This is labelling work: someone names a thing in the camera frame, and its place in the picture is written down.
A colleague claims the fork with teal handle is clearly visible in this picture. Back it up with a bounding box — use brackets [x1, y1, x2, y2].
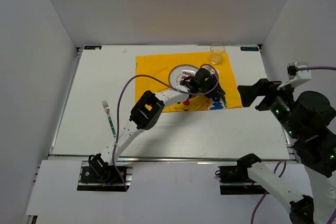
[102, 100, 117, 138]

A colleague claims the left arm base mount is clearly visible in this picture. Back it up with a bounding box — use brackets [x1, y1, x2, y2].
[77, 162, 132, 193]

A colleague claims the yellow pikachu cloth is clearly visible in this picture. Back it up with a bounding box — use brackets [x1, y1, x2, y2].
[135, 52, 242, 112]

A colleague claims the clear plastic cup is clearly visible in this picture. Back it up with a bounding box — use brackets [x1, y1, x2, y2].
[210, 43, 226, 64]

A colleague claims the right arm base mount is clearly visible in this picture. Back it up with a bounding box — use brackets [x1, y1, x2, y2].
[215, 166, 266, 195]

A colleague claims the blue table label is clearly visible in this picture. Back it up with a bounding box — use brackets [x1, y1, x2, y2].
[240, 47, 259, 51]
[83, 45, 102, 50]

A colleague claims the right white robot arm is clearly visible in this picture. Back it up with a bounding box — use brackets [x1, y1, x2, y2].
[235, 62, 335, 223]

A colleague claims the round patterned plate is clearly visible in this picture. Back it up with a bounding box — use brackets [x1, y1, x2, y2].
[168, 65, 199, 89]

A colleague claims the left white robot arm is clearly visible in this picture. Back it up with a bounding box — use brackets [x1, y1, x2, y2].
[88, 64, 225, 183]

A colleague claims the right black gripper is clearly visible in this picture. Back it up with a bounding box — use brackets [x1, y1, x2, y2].
[236, 77, 302, 137]

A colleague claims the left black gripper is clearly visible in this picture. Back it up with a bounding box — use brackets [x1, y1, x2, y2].
[198, 75, 226, 98]

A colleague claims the right blue table label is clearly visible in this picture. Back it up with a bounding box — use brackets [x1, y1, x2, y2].
[240, 47, 259, 51]

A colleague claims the knife with teal handle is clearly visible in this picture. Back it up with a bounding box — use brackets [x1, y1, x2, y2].
[222, 95, 228, 108]

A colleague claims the left blue table label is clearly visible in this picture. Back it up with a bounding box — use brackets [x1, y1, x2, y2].
[83, 45, 102, 50]

